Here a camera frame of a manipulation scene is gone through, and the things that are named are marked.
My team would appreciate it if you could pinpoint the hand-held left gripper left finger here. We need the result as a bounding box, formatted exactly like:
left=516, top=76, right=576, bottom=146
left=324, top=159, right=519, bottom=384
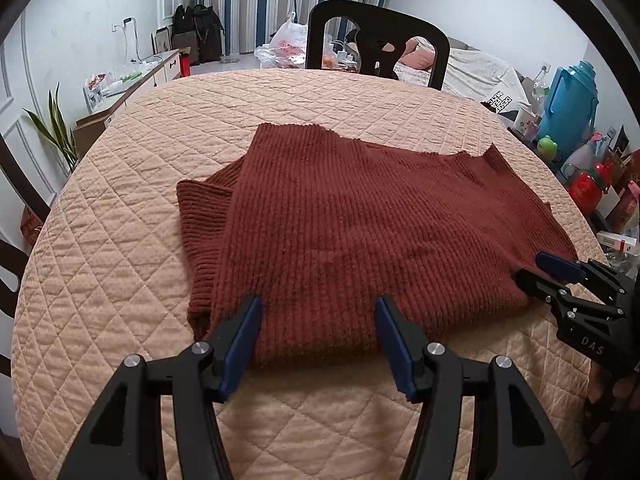
left=57, top=295, right=263, bottom=480

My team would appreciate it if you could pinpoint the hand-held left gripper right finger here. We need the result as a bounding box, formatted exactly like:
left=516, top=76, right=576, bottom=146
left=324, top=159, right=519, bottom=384
left=375, top=295, right=571, bottom=480

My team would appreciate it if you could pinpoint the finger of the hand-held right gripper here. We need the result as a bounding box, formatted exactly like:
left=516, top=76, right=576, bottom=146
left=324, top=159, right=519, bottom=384
left=534, top=251, right=633, bottom=306
left=515, top=267, right=626, bottom=320

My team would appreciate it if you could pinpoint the rust red knit sweater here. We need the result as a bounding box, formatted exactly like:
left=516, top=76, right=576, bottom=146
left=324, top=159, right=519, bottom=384
left=176, top=122, right=581, bottom=368

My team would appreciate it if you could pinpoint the person's right hand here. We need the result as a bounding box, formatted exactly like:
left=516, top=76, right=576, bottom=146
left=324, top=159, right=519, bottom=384
left=589, top=360, right=640, bottom=411

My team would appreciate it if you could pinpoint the red and white box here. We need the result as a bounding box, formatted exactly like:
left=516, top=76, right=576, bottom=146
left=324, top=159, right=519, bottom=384
left=596, top=231, right=640, bottom=251

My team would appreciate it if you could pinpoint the red water bottle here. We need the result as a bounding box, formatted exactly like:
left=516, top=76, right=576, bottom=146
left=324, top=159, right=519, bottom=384
left=570, top=162, right=613, bottom=203

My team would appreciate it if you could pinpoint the pink gift bag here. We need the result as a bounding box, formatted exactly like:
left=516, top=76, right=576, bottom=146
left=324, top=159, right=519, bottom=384
left=612, top=180, right=640, bottom=233

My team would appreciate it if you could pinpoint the white bottle with pink cap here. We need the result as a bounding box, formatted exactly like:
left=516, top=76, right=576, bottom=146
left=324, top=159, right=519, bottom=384
left=562, top=137, right=603, bottom=178

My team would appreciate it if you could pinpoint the green frog cup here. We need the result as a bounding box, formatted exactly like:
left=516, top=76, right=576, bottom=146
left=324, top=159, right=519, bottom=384
left=537, top=135, right=561, bottom=161

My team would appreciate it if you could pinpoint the peach quilted table cover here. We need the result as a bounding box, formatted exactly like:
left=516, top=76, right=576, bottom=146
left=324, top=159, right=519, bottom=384
left=10, top=67, right=608, bottom=480

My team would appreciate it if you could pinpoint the white paper cup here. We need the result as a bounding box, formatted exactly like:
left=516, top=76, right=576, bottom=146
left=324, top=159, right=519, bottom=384
left=515, top=105, right=538, bottom=133

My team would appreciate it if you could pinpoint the blue thermos jug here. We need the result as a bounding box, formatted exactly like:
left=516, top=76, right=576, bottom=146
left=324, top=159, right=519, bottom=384
left=537, top=60, right=600, bottom=148

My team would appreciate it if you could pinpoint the black printed cloth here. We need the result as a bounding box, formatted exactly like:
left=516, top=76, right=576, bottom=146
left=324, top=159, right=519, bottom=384
left=482, top=91, right=516, bottom=113

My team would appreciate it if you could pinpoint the bed with white bedding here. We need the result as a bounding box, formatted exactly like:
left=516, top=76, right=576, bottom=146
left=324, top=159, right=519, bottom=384
left=395, top=35, right=531, bottom=106

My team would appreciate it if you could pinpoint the pink pillow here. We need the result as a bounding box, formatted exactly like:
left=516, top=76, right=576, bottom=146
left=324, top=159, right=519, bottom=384
left=400, top=37, right=436, bottom=71

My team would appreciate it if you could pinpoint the dark wooden chair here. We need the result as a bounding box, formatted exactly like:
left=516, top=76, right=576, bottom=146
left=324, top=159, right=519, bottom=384
left=306, top=0, right=451, bottom=92
left=0, top=130, right=52, bottom=378

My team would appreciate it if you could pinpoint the green potted plant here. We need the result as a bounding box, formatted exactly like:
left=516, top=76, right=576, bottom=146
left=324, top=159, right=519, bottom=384
left=24, top=82, right=81, bottom=171

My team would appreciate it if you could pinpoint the white side cabinet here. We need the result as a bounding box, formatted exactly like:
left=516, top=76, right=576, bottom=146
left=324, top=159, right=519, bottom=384
left=75, top=49, right=182, bottom=146

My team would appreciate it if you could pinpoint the snack packets display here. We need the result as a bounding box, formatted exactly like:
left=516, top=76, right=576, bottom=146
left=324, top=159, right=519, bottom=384
left=82, top=72, right=108, bottom=111

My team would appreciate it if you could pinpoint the white plastic bag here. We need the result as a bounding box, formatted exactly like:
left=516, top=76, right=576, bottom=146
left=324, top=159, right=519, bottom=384
left=255, top=12, right=310, bottom=68

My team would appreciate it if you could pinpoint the black backpack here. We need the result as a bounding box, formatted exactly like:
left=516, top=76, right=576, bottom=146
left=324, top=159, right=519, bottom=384
left=171, top=5, right=196, bottom=36
left=192, top=5, right=224, bottom=63

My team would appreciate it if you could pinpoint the striped curtain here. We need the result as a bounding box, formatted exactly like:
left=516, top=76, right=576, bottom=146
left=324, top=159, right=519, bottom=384
left=162, top=0, right=396, bottom=56

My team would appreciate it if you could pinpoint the black wall charger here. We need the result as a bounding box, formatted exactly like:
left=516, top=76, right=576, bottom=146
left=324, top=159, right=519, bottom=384
left=112, top=17, right=138, bottom=61

